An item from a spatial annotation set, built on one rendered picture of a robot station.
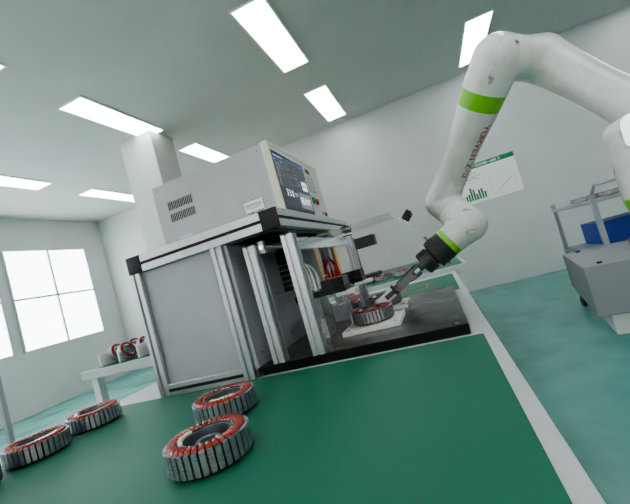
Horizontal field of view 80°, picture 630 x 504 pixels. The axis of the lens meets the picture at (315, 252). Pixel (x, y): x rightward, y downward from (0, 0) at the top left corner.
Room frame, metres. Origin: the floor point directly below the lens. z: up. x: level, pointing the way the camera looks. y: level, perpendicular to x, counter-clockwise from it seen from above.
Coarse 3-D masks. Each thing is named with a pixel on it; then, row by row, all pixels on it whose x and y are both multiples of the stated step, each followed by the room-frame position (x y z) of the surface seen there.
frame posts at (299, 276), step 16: (288, 240) 0.84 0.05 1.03; (352, 240) 1.44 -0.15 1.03; (256, 256) 0.87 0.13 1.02; (288, 256) 0.84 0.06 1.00; (352, 256) 1.44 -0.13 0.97; (256, 272) 0.87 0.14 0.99; (304, 272) 0.85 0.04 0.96; (256, 288) 0.87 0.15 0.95; (304, 288) 0.84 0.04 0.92; (272, 304) 0.88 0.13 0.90; (304, 304) 0.85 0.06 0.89; (272, 320) 0.86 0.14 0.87; (304, 320) 0.84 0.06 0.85; (320, 320) 0.86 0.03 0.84; (272, 336) 0.88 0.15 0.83; (320, 336) 0.83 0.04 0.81; (272, 352) 0.87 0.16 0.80; (320, 352) 0.84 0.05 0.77
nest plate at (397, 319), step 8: (400, 312) 1.02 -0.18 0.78; (384, 320) 0.96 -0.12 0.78; (392, 320) 0.93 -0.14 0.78; (400, 320) 0.91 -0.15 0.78; (352, 328) 0.98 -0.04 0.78; (360, 328) 0.95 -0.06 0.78; (368, 328) 0.93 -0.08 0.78; (376, 328) 0.93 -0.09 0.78; (384, 328) 0.92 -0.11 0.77; (344, 336) 0.95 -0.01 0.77
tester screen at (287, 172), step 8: (272, 152) 0.99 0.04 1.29; (280, 160) 1.03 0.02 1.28; (280, 168) 1.01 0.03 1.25; (288, 168) 1.08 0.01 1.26; (296, 168) 1.15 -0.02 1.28; (280, 176) 1.00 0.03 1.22; (288, 176) 1.06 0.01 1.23; (296, 176) 1.13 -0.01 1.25; (280, 184) 0.98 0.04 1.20; (288, 184) 1.04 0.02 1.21; (296, 192) 1.09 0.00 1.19; (304, 192) 1.16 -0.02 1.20; (296, 200) 1.07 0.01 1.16
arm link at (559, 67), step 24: (552, 48) 0.92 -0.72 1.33; (576, 48) 0.91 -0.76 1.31; (528, 72) 0.94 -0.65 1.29; (552, 72) 0.93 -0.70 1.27; (576, 72) 0.89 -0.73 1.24; (600, 72) 0.86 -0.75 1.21; (624, 72) 0.84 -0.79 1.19; (576, 96) 0.90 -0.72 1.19; (600, 96) 0.85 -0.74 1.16; (624, 96) 0.82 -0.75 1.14
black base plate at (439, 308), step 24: (408, 312) 1.05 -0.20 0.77; (432, 312) 0.95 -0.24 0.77; (456, 312) 0.87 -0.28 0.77; (336, 336) 1.00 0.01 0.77; (360, 336) 0.91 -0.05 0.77; (384, 336) 0.84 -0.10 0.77; (408, 336) 0.78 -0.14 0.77; (432, 336) 0.77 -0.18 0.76; (456, 336) 0.76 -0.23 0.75; (288, 360) 0.87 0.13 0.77; (312, 360) 0.85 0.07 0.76; (336, 360) 0.83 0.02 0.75
